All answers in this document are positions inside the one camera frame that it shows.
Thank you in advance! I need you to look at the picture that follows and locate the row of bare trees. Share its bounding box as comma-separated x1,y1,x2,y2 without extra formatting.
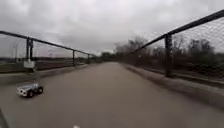
99,35,224,80

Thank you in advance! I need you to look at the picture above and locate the grey concrete path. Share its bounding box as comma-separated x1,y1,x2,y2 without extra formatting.
0,61,224,128

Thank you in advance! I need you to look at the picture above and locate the grey concrete kerb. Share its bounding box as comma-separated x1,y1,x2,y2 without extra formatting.
121,63,224,112
0,63,92,86

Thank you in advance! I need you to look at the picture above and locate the pale sign on fence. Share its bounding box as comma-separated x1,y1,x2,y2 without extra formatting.
23,59,36,70

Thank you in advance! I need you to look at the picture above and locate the small white wheeled robot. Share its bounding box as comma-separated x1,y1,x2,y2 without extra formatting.
16,82,45,99

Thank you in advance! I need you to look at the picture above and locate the dark chain-link fence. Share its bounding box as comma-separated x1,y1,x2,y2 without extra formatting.
0,30,100,73
127,9,224,82

